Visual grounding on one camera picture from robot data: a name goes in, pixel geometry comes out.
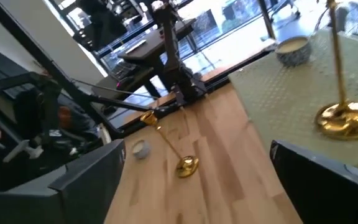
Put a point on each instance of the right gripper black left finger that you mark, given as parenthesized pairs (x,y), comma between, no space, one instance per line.
(57,199)

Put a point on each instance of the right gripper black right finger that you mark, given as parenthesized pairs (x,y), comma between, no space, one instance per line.
(328,193)

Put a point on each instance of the brass candle holder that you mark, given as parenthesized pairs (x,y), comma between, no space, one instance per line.
(186,166)
(346,119)

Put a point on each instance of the candle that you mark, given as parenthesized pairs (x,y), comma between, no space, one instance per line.
(292,54)
(141,150)

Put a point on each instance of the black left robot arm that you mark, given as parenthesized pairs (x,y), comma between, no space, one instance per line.
(172,62)

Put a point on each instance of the green perforated metal shelf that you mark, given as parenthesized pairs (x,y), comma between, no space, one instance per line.
(291,102)

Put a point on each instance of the white plastic part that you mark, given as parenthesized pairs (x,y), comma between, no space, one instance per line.
(23,151)

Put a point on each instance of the black keyboard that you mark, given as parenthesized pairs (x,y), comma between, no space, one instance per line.
(123,70)

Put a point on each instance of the black floor fan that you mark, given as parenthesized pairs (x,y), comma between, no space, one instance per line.
(357,20)

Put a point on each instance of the brown desk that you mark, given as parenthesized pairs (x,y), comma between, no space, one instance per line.
(154,46)

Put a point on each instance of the black aluminium table frame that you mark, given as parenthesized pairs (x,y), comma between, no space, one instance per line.
(126,124)

